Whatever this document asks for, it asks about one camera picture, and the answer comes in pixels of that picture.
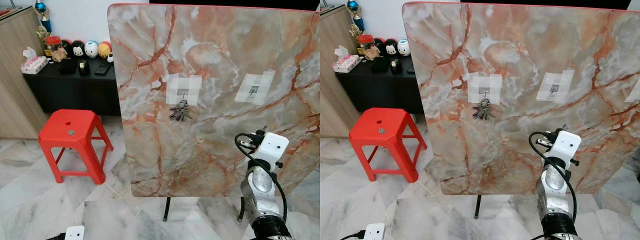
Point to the bunch of metal keys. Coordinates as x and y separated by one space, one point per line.
483 111
180 112

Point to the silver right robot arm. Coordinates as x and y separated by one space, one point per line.
260 195
552 192

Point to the small metal hook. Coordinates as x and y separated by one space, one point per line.
554 89
183 94
485 92
254 90

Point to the light wooden cabinet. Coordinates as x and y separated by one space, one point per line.
15 75
332 100

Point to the red plastic stool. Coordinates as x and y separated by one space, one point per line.
367 132
55 136

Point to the small grey metal piece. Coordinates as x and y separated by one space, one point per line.
71 132
382 131

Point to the pink tissue pack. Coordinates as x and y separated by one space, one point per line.
347 62
35 65

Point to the clear tape patch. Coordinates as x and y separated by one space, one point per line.
565 82
265 85
192 87
492 85

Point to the low black console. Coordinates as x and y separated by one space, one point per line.
380 90
70 92

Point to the black wallet case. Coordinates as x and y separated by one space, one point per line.
380 65
67 66

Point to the clear jar with red lid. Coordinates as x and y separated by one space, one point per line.
52 42
366 40

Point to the small gold trophy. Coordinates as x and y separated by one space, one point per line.
356 34
42 34

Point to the black tape dispenser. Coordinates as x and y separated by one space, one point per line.
83 67
396 66

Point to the black mouse plush toy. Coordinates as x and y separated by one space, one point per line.
391 47
77 48

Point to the black smartphone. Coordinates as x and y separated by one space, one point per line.
102 69
411 68

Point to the tall blue gold trophy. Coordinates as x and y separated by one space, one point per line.
42 20
357 20

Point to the white round plush toy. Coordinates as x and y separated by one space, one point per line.
91 49
403 47

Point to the orange marble pattern table top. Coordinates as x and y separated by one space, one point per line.
150 150
450 150

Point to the yellow bear plush toy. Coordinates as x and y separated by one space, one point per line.
104 50

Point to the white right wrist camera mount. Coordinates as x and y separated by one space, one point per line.
274 147
567 146

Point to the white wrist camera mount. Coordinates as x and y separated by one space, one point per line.
274 147
567 146
374 231
75 233

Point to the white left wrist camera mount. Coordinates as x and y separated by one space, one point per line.
75 233
374 231

